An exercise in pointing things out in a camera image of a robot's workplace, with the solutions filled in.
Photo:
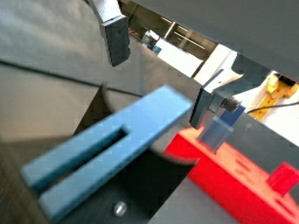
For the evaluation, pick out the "yellow clamp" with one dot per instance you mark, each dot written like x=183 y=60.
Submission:
x=279 y=87

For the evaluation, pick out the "grey-blue notched block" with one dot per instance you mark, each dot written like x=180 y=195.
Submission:
x=215 y=133

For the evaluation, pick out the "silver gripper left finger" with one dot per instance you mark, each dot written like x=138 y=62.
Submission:
x=114 y=27

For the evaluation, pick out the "dark blue tall block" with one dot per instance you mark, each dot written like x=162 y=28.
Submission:
x=230 y=117

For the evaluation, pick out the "red notched peg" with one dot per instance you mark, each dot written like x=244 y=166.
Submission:
x=283 y=179

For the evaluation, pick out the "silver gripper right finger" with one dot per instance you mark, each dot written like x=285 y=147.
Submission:
x=252 y=75

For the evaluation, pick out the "light blue double-square object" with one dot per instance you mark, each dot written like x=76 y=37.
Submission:
x=71 y=171

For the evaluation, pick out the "red peg board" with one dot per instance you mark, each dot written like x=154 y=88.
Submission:
x=234 y=181

